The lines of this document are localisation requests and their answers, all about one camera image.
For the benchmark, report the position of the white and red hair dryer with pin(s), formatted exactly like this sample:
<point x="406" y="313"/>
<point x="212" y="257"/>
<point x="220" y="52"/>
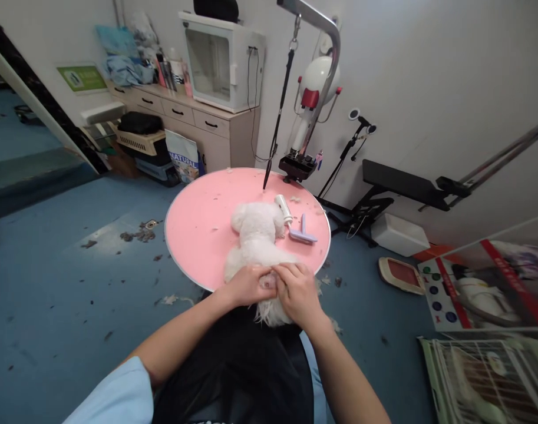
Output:
<point x="315" y="84"/>

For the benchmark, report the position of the green wall sign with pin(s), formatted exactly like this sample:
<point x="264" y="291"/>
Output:
<point x="81" y="78"/>

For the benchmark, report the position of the person's right hand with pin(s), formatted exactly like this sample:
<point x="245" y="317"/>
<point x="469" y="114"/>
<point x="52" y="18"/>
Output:
<point x="302" y="293"/>

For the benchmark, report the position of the pile of blue cloths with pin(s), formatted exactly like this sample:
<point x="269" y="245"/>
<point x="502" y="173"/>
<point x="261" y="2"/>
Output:
<point x="123" y="57"/>

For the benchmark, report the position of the person's left fingers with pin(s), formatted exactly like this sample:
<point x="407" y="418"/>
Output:
<point x="265" y="276"/>

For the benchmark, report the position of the group of grooming bottles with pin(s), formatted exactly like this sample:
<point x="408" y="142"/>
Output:
<point x="173" y="73"/>

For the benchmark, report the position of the beige and red litter tray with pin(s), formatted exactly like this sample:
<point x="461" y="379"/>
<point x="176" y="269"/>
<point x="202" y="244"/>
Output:
<point x="401" y="274"/>

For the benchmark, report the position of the red striped cardboard box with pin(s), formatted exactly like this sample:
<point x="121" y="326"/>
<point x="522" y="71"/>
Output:
<point x="476" y="287"/>

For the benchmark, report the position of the beige pet carrier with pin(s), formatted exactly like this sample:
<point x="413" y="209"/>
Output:
<point x="140" y="134"/>

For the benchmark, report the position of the grey storage crate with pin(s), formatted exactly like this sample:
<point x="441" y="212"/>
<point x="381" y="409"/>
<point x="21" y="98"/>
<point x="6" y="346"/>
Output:
<point x="153" y="170"/>

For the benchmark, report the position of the person's body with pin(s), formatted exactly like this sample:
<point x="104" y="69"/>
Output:
<point x="233" y="375"/>

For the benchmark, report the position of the white fluffy dog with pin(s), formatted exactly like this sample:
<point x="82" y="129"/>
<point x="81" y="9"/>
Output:
<point x="257" y="247"/>

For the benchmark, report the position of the beige cabinet with drawers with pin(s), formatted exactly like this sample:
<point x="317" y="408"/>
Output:
<point x="215" y="128"/>

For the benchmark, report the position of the white and blue food bag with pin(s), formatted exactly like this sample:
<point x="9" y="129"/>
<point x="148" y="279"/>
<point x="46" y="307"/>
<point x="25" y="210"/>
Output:
<point x="182" y="154"/>

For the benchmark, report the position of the pink round grooming table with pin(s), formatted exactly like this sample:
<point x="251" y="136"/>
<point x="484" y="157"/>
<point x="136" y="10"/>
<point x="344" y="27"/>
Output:
<point x="202" y="229"/>

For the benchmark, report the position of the white pet drying cabinet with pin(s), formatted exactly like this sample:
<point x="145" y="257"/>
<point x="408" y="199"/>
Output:
<point x="220" y="62"/>

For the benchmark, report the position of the purple slicker brush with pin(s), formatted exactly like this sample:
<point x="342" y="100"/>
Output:
<point x="303" y="232"/>

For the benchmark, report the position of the black folding grooming table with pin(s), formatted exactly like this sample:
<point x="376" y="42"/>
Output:
<point x="397" y="185"/>

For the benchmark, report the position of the white hair clipper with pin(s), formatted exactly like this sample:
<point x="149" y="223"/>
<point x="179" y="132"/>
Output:
<point x="284" y="211"/>

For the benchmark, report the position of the person's right fingers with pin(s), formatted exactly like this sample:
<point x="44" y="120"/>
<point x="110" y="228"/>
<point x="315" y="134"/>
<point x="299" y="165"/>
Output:
<point x="290" y="278"/>

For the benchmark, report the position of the pile of dark fur clippings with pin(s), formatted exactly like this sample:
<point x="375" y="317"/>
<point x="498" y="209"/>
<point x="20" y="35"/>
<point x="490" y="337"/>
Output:
<point x="138" y="233"/>

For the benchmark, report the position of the black grooming leash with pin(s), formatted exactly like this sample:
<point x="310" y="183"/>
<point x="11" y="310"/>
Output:
<point x="281" y="110"/>

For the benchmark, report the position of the person's left hand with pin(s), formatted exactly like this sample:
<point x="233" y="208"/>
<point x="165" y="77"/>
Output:
<point x="247" y="286"/>

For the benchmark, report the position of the white plastic box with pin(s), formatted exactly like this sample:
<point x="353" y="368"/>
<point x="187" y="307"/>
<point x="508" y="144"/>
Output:
<point x="401" y="234"/>

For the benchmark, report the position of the black tool tray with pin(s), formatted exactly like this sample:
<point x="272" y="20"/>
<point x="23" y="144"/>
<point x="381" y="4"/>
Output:
<point x="297" y="167"/>

